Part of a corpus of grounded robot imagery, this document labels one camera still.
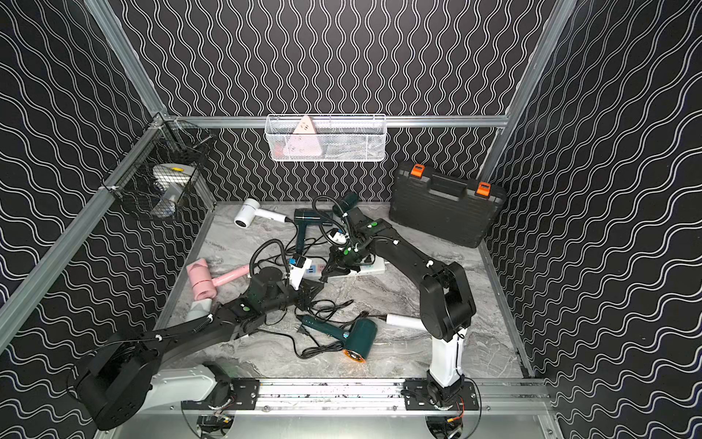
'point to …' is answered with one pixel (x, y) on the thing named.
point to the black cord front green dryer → (332, 306)
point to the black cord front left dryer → (316, 352)
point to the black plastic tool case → (442, 207)
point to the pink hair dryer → (202, 283)
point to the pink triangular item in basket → (303, 141)
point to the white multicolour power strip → (371, 265)
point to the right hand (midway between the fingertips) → (325, 272)
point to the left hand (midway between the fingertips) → (322, 282)
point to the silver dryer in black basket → (170, 179)
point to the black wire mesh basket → (169, 140)
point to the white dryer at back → (249, 210)
